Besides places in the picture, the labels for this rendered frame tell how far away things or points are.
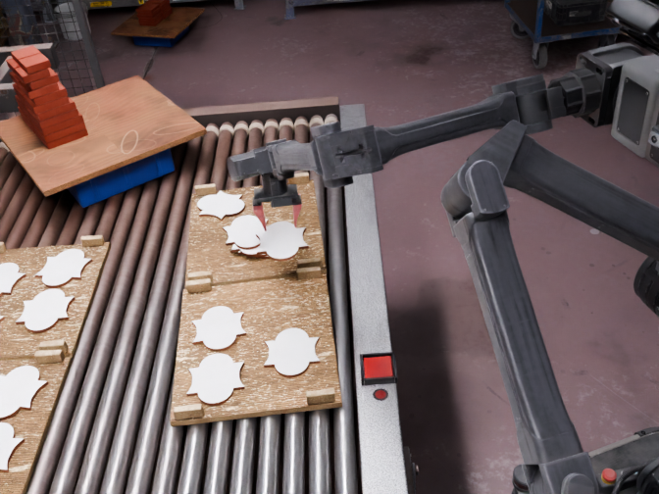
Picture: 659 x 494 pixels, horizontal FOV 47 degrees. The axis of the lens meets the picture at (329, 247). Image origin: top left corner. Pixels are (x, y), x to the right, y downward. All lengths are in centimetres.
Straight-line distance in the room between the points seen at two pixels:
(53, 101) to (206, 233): 62
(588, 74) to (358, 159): 48
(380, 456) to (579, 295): 188
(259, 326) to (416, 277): 160
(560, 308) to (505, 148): 221
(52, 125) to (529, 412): 176
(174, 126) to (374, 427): 120
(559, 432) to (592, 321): 221
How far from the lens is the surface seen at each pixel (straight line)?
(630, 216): 106
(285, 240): 179
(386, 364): 165
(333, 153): 129
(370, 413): 158
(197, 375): 167
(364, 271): 190
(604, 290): 330
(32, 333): 192
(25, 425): 172
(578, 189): 104
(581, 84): 148
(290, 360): 165
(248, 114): 259
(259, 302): 181
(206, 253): 199
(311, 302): 179
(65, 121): 239
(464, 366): 292
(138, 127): 240
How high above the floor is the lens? 214
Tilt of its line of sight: 38 degrees down
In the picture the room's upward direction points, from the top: 6 degrees counter-clockwise
